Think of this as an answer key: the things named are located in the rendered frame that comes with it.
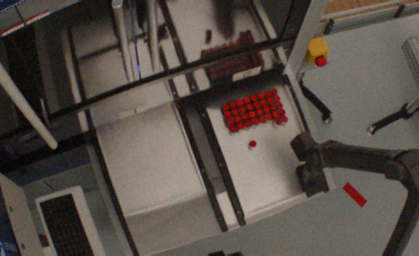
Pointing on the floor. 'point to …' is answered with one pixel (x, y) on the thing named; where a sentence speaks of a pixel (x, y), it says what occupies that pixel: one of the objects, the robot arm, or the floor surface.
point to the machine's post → (314, 11)
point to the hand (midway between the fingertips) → (308, 188)
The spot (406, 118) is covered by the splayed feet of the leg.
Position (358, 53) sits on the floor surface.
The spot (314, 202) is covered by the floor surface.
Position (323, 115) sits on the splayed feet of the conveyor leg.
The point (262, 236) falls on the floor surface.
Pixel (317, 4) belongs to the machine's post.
